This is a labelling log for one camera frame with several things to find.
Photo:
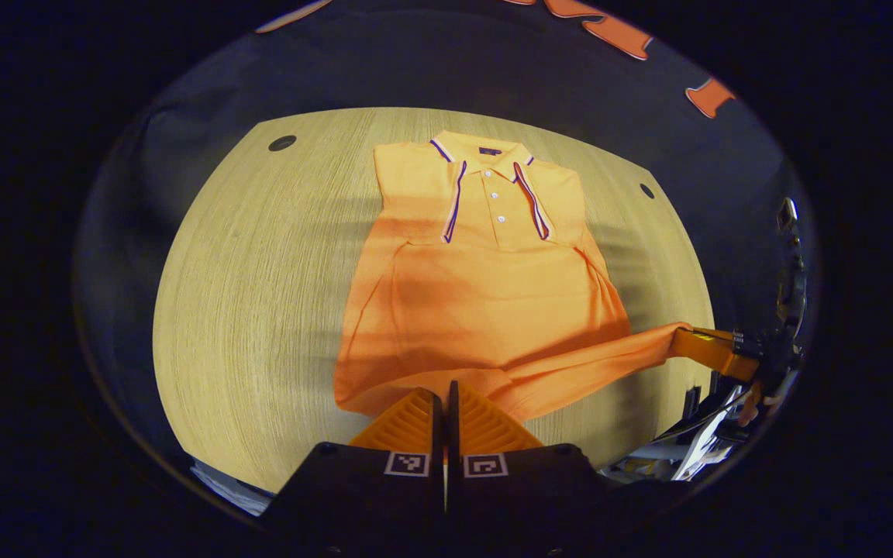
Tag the pale grey sheet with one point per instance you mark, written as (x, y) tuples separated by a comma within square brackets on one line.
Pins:
[(233, 490)]

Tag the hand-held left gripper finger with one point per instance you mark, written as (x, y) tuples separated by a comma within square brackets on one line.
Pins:
[(454, 434), (437, 434)]

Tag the orange polo T-shirt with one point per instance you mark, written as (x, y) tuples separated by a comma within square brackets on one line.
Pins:
[(493, 294)]

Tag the white paper clutter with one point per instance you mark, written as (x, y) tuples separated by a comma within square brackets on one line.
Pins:
[(698, 453)]

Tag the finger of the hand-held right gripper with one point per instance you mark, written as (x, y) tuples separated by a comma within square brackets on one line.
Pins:
[(714, 353)]

